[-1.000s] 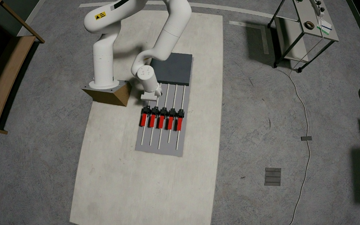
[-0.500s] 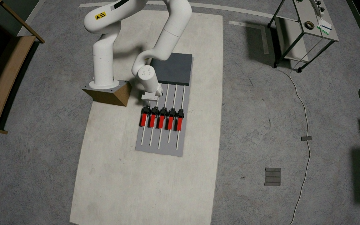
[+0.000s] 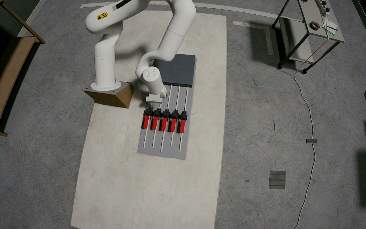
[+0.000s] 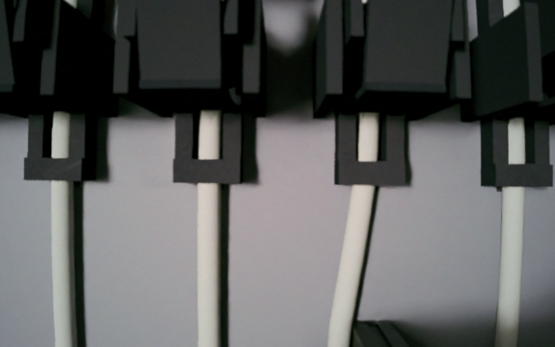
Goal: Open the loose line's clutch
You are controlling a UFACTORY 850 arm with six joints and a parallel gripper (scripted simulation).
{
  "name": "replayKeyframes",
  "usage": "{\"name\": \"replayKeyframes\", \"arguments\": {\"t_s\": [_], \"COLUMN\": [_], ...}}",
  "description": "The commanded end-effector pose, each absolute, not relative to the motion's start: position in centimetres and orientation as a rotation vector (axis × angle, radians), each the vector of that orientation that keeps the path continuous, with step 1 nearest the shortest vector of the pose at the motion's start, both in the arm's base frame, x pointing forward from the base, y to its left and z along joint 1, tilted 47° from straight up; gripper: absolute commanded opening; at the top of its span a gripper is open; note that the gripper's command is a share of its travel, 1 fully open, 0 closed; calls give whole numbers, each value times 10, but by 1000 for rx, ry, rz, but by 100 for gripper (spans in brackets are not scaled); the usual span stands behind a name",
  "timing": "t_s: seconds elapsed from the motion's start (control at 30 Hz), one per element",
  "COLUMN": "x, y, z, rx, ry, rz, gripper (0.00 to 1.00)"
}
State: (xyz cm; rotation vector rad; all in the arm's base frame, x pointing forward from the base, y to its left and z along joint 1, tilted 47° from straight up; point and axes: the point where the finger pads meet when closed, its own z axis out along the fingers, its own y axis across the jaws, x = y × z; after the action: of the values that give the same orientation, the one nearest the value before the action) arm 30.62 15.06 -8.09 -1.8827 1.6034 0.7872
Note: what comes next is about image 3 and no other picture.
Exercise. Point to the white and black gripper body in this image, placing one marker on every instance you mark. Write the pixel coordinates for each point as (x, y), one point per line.
(163, 93)

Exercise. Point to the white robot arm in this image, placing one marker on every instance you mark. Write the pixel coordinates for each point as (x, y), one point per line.
(108, 20)

